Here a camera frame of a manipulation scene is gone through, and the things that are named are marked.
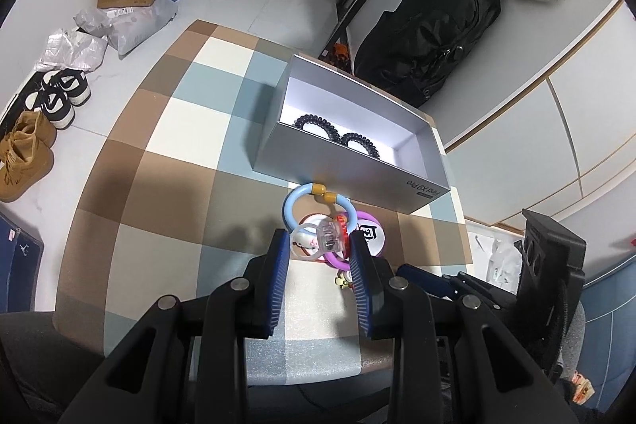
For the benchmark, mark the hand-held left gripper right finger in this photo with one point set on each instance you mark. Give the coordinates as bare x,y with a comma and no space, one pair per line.
360,290

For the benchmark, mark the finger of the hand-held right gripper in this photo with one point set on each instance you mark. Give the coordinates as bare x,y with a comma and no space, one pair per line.
427,281
489,292

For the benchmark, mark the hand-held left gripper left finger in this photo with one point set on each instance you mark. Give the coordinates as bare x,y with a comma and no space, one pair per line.
277,285

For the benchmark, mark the small red yellow charm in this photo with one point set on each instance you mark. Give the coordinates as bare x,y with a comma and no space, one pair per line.
343,279

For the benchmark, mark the white badge with black print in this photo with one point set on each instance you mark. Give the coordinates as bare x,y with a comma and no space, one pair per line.
372,240

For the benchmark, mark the grey cardboard box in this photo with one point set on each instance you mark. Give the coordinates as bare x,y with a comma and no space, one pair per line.
348,175

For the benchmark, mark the crumpled white plastic bag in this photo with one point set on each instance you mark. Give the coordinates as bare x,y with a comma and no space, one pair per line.
499,257

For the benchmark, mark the blue padded furniture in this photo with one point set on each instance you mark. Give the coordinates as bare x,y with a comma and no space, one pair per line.
611,314

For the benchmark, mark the small orange packet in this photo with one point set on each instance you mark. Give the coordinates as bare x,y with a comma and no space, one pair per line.
582,387

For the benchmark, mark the white wardrobe with wood trim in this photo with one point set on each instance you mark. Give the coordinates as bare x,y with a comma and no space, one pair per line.
571,131

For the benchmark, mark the checkered tablecloth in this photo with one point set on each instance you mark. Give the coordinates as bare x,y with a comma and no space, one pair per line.
174,156

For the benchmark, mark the small orange black item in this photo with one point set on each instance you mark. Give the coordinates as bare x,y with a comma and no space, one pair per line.
340,53

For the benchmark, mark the black backpack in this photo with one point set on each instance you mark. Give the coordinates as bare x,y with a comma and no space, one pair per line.
427,36

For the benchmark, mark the person's dark clothing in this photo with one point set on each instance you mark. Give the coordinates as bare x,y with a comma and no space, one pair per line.
39,364

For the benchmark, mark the blue bag with white logo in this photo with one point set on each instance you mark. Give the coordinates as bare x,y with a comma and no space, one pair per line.
20,265

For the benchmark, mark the brown suede shoe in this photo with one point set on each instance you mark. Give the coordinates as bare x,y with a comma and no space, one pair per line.
37,128
25,165

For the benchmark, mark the black white sneaker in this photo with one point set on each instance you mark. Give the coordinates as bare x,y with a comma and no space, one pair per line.
69,84
52,106

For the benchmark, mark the large white plastic bag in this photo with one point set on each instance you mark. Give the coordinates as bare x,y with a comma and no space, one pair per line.
139,24

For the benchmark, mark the silver plastic bag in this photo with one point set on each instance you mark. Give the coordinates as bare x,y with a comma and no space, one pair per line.
69,49

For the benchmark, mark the dark floor mat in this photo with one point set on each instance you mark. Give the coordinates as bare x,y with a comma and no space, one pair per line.
17,103

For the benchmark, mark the small white plastic bag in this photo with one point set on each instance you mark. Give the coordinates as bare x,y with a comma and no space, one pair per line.
92,19

